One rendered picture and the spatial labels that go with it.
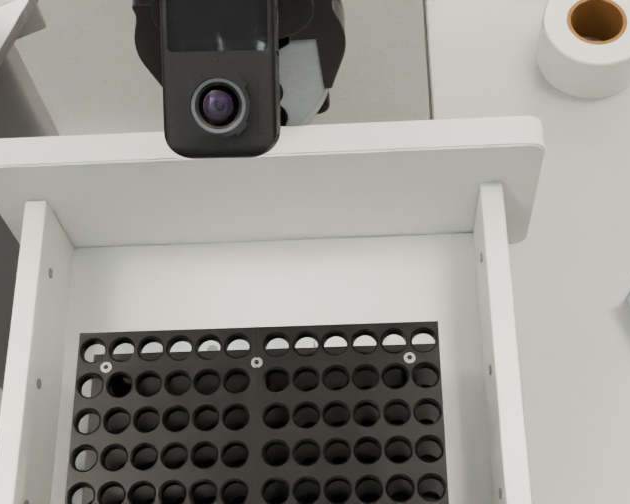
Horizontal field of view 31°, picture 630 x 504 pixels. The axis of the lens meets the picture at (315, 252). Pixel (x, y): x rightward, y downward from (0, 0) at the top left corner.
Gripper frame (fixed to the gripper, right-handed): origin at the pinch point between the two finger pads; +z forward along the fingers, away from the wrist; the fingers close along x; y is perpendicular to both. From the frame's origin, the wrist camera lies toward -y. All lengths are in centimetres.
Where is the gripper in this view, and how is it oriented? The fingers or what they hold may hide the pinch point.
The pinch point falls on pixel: (259, 127)
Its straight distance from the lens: 61.0
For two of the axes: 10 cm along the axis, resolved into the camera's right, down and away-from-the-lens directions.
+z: 0.7, 4.5, 8.9
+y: -0.1, -8.9, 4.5
